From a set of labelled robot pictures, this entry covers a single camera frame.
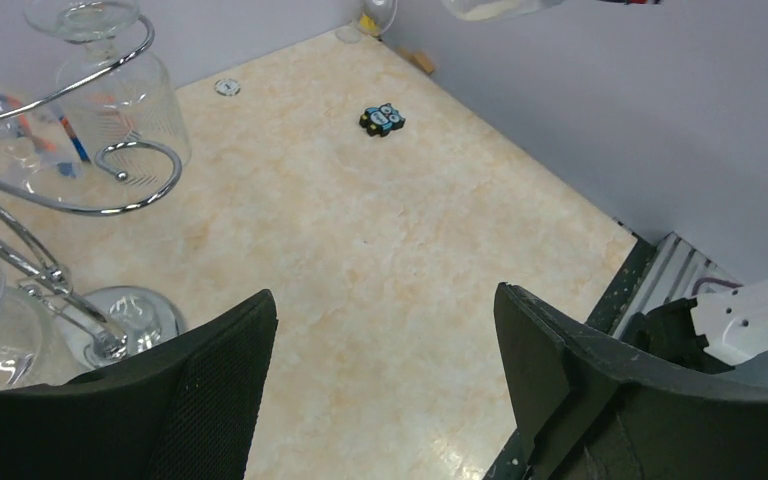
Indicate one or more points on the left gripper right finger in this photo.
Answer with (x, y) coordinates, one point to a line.
(588, 406)

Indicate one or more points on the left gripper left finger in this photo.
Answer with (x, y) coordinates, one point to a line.
(185, 409)

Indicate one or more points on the wine glass removed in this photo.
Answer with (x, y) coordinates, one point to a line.
(132, 105)
(32, 350)

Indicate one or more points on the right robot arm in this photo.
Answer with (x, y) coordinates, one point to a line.
(713, 332)

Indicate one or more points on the chrome wine glass rack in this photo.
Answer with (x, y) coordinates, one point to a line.
(113, 323)

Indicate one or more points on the wine glass on rack back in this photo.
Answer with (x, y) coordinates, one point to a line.
(36, 154)

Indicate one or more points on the white round token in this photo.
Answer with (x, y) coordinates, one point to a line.
(227, 87)

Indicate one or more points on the small wooden block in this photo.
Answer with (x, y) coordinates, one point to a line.
(418, 59)

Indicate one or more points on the yellow corner piece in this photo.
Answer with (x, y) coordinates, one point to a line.
(368, 26)

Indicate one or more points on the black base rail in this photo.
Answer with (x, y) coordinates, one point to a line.
(615, 300)

